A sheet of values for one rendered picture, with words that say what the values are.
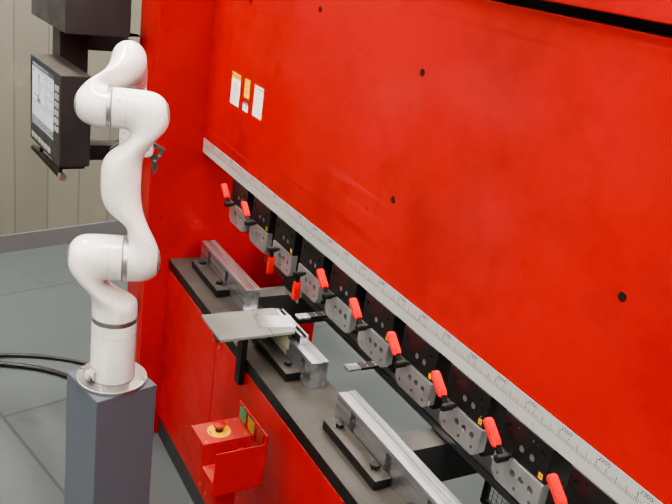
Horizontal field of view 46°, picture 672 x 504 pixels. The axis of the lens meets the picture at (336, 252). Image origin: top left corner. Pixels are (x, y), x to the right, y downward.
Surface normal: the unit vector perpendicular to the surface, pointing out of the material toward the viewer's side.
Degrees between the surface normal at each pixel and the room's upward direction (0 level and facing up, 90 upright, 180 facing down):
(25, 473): 0
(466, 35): 90
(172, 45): 90
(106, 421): 90
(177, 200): 90
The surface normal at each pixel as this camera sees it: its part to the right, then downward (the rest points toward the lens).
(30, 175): 0.66, 0.36
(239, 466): 0.49, 0.38
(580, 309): -0.87, 0.06
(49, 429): 0.14, -0.92
